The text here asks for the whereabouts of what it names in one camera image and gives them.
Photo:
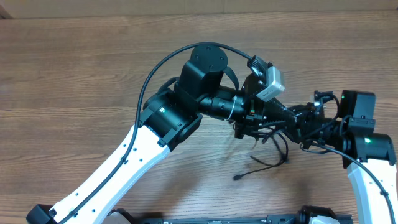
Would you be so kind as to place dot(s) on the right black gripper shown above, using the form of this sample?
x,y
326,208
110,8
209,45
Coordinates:
x,y
302,114

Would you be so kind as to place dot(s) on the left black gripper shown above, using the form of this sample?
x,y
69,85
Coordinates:
x,y
271,111

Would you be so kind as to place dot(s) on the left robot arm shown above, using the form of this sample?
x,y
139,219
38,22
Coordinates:
x,y
206,86

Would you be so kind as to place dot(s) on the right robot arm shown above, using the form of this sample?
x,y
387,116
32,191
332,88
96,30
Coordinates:
x,y
368,157

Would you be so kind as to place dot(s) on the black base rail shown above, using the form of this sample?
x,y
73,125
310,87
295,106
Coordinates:
x,y
270,219

